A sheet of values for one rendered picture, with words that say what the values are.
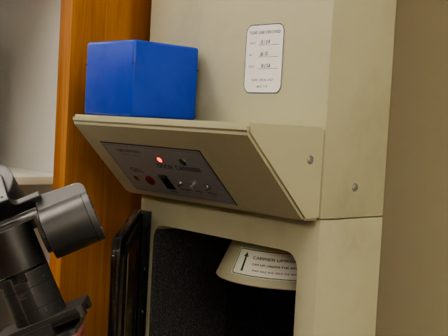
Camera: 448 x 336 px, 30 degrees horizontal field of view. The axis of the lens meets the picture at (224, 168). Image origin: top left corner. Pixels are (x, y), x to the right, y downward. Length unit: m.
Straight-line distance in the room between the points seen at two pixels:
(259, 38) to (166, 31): 0.18
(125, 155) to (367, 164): 0.29
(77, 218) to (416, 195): 0.62
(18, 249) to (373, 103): 0.42
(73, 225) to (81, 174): 0.24
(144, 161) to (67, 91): 0.18
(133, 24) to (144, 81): 0.21
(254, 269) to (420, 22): 0.54
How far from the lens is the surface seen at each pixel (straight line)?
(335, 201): 0.92
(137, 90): 0.98
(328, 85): 0.90
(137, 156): 1.01
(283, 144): 0.85
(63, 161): 1.13
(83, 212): 0.91
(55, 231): 0.91
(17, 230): 0.92
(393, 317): 1.40
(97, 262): 1.17
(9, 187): 0.96
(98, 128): 1.03
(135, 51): 0.98
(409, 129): 1.36
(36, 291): 0.92
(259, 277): 1.01
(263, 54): 0.97
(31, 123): 2.25
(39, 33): 2.24
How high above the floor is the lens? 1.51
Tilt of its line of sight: 3 degrees down
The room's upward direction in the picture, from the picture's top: 3 degrees clockwise
